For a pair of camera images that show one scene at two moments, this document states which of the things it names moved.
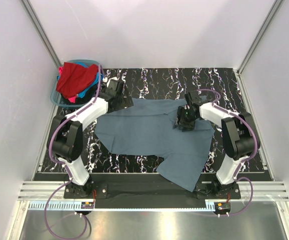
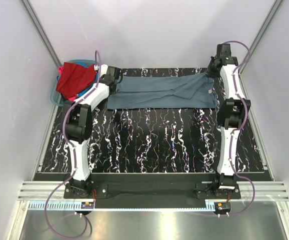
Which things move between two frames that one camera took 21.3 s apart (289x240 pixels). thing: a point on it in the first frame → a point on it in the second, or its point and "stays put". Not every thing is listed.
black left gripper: x=126 y=103 → x=112 y=94
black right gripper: x=188 y=126 → x=208 y=72
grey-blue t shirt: x=147 y=129 → x=191 y=91
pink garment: x=72 y=99 stays put
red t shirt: x=73 y=78 stays put
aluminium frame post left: x=38 y=28 stays put
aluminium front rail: x=42 y=190 stays put
